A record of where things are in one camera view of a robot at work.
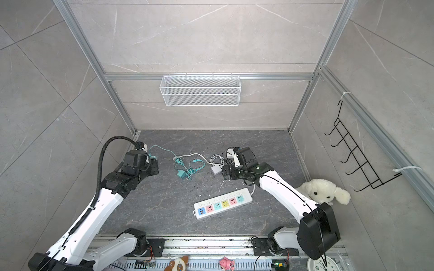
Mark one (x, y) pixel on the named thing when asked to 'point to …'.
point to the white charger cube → (216, 169)
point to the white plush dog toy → (322, 191)
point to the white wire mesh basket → (200, 91)
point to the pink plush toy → (226, 264)
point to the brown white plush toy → (178, 264)
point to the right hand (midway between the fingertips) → (230, 170)
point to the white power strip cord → (220, 165)
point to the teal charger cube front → (182, 174)
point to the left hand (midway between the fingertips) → (152, 158)
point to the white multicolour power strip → (221, 202)
